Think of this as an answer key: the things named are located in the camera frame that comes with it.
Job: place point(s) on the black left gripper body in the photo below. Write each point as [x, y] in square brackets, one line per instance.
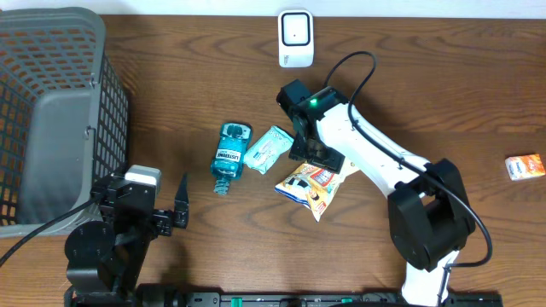
[139, 237]

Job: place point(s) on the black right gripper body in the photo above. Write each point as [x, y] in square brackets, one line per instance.
[316, 153]

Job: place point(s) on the yellow snack bag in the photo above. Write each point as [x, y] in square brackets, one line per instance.
[315, 187]

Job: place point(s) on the teal wet wipes pack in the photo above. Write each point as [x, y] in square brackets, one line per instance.
[265, 152]

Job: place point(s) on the blue Listerine mouthwash bottle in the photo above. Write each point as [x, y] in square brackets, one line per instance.
[228, 161]

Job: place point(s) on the orange small box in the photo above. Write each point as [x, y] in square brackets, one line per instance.
[524, 167]

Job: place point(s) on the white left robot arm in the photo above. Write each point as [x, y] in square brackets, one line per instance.
[105, 257]

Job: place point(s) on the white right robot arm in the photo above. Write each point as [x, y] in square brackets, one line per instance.
[427, 203]

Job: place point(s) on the white barcode scanner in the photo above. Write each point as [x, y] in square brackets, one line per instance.
[296, 46]

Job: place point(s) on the grey plastic shopping basket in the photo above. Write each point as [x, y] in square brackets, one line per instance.
[64, 119]

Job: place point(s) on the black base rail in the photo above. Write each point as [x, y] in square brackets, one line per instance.
[298, 299]

